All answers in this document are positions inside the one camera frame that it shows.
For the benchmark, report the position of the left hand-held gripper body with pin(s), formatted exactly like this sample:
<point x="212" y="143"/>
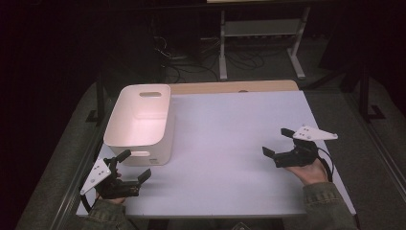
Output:
<point x="115" y="188"/>

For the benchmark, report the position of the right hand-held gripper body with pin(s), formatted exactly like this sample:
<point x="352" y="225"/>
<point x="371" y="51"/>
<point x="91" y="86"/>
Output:
<point x="297" y="156"/>

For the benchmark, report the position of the white plastic storage bin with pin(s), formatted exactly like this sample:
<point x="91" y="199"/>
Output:
<point x="140" y="127"/>

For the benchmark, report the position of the person's left hand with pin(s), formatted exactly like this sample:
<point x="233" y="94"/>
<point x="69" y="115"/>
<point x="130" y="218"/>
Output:
<point x="117" y="200"/>

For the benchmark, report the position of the person's right hand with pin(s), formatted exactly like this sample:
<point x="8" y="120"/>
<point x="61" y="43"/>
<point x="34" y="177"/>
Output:
<point x="309" y="174"/>

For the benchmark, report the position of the black metal stand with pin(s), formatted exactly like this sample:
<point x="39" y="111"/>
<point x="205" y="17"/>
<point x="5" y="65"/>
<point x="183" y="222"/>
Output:
<point x="365" y="96"/>

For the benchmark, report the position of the white metal stand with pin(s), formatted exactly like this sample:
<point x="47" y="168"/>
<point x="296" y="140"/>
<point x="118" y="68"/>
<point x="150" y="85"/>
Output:
<point x="261" y="28"/>

